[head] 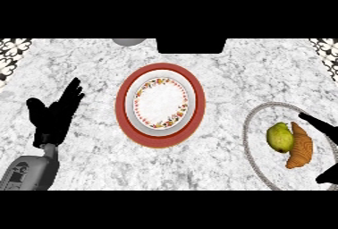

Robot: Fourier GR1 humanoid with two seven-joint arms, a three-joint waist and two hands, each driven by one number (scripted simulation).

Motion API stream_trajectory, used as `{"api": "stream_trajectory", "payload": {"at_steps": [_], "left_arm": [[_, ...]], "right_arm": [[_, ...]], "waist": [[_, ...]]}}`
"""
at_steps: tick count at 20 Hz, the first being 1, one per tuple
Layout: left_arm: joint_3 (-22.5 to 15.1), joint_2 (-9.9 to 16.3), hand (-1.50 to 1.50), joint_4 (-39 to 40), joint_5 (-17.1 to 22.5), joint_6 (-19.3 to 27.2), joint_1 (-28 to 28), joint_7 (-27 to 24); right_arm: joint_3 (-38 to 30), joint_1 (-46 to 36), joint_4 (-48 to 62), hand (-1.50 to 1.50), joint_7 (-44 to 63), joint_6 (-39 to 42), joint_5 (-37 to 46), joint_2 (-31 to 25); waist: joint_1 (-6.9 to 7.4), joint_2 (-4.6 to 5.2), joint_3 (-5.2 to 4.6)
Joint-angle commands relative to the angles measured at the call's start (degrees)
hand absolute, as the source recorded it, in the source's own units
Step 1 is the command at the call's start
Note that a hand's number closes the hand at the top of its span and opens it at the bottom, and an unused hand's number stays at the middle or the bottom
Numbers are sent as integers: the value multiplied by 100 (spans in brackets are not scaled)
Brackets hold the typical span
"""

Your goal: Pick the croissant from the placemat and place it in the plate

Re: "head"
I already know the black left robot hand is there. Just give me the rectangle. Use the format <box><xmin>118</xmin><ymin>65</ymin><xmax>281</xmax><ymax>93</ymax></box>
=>
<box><xmin>25</xmin><ymin>77</ymin><xmax>87</xmax><ymax>149</ymax></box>

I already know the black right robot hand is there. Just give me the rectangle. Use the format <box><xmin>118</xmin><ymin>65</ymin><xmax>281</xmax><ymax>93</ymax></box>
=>
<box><xmin>297</xmin><ymin>112</ymin><xmax>338</xmax><ymax>185</ymax></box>

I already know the brown croissant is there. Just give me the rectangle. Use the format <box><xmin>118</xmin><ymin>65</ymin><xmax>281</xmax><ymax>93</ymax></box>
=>
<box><xmin>284</xmin><ymin>121</ymin><xmax>315</xmax><ymax>170</ymax></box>

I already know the white plate with red rim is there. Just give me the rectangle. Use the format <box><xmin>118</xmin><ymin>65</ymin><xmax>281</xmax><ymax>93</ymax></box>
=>
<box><xmin>114</xmin><ymin>62</ymin><xmax>207</xmax><ymax>149</ymax></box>

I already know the green pear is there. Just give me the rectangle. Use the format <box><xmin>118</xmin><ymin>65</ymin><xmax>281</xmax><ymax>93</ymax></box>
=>
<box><xmin>266</xmin><ymin>121</ymin><xmax>295</xmax><ymax>154</ymax></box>

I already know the grey round object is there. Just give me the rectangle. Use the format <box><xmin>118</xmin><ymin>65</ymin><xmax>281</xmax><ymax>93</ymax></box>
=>
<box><xmin>111</xmin><ymin>38</ymin><xmax>148</xmax><ymax>47</ymax></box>

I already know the black appliance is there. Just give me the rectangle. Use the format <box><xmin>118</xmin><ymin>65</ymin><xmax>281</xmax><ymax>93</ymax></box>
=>
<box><xmin>155</xmin><ymin>38</ymin><xmax>229</xmax><ymax>55</ymax></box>

